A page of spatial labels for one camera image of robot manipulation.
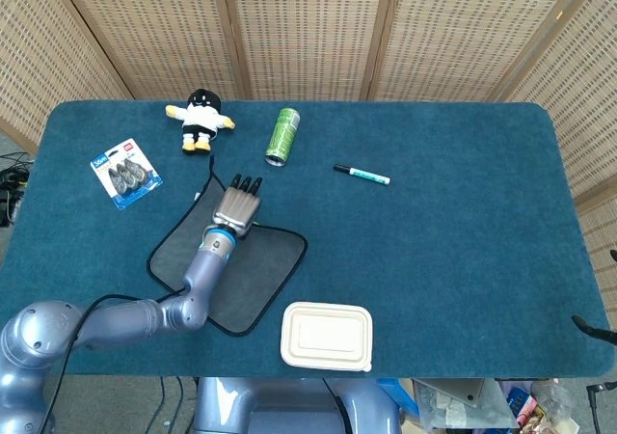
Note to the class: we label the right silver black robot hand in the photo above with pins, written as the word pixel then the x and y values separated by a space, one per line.
pixel 598 330

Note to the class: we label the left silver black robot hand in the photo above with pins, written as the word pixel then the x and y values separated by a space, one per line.
pixel 238 209

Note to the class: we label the grey and green cloth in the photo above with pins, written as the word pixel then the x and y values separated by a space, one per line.
pixel 262 260

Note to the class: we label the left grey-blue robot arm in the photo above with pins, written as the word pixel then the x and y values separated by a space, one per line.
pixel 135 316

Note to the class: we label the green drink can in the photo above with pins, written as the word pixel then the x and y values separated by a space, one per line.
pixel 282 136

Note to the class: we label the black white plush doll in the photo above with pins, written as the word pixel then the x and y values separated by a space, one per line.
pixel 201 118

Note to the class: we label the small blue box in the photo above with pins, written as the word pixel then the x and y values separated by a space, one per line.
pixel 519 400

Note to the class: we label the blue tape blister pack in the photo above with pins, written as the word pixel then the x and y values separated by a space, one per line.
pixel 126 173

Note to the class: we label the teal white marker pen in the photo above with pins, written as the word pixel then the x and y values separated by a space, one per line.
pixel 366 174

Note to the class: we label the beige lidded food container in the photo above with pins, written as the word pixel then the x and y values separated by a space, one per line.
pixel 327 336

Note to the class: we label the blue table cloth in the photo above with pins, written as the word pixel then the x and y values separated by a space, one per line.
pixel 434 260

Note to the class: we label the wicker folding screen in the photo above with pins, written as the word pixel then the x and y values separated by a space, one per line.
pixel 308 34

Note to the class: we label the grey-blue robot torso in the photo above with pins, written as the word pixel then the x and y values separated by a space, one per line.
pixel 289 407

